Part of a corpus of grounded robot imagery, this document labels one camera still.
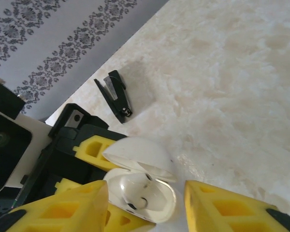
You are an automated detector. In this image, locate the white earbud charging case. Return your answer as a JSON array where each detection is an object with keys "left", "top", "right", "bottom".
[{"left": 101, "top": 136, "right": 178, "bottom": 224}]

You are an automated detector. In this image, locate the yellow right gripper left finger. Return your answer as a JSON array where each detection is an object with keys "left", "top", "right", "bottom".
[{"left": 0, "top": 180, "right": 109, "bottom": 232}]

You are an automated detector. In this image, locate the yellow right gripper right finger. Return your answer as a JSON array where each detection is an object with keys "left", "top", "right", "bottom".
[{"left": 185, "top": 180, "right": 290, "bottom": 232}]

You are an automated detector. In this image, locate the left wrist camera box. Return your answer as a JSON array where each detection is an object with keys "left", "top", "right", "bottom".
[{"left": 0, "top": 81, "right": 47, "bottom": 196}]

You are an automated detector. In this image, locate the black stapler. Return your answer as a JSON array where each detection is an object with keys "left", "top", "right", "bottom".
[{"left": 93, "top": 70, "right": 133, "bottom": 124}]

